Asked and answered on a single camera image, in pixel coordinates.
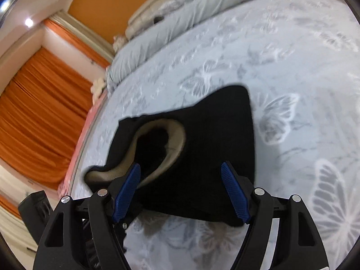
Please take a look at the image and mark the black floor appliance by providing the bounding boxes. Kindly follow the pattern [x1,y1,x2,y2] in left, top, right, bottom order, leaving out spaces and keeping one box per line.
[18,190,53,244]

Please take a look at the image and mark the black pants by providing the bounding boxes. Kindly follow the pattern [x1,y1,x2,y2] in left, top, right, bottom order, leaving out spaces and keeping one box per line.
[84,85,255,227]

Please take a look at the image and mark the cream padded headboard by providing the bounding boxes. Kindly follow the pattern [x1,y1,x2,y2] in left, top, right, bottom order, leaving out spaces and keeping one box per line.
[125,0,170,40]

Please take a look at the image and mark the grey folded duvet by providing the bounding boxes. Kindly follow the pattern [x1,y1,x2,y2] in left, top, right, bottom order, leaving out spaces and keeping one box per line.
[106,0,248,94]

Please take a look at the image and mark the white plush toy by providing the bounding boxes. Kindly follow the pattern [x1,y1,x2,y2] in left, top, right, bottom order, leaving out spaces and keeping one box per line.
[90,77,107,105]

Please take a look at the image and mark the orange curtain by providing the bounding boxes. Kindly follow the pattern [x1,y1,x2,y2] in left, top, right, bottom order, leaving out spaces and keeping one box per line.
[1,47,92,189]

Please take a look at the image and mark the pink mattress edge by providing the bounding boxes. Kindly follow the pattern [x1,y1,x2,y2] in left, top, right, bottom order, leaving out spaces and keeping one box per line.
[57,90,107,197]

